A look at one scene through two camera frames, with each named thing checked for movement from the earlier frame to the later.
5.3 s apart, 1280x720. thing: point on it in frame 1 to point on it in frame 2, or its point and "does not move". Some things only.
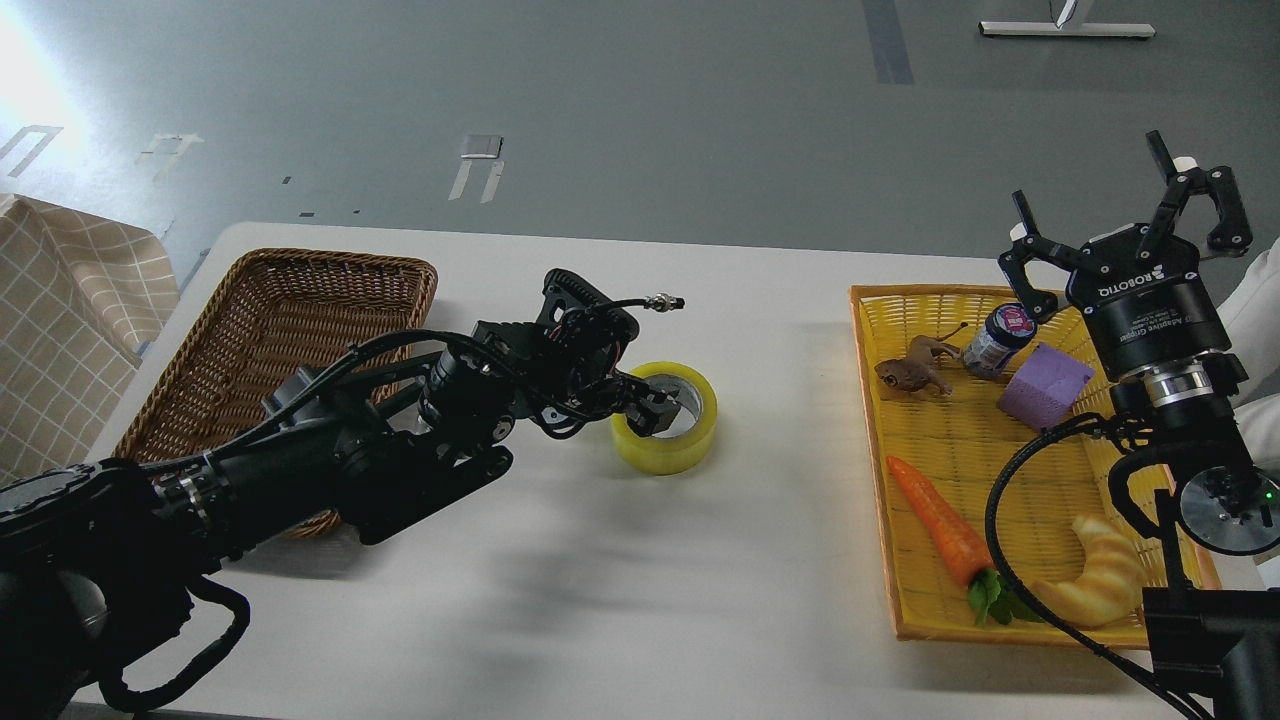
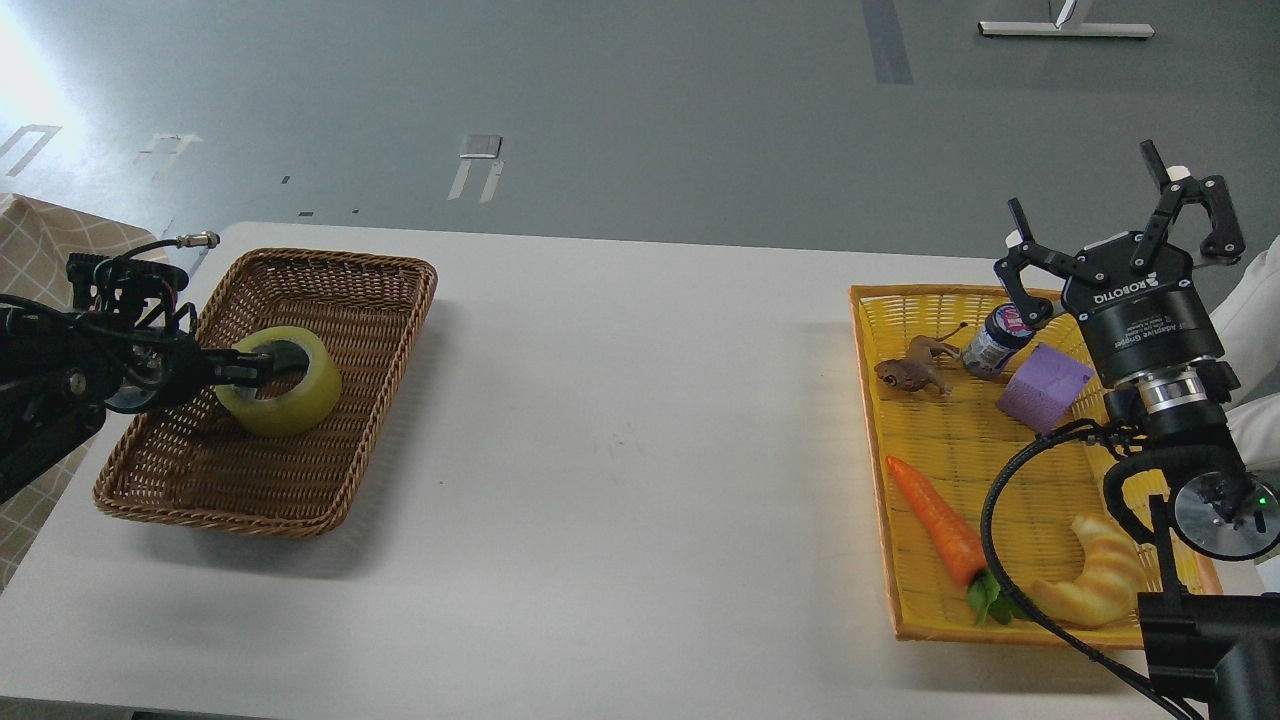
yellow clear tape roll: [675, 456] to [306, 406]
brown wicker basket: [281, 320] does not move
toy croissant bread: [1111, 587] does not move
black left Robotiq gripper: [585, 387] to [162, 369]
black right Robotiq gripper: [1152, 308] does not move
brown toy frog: [915, 371] does not move
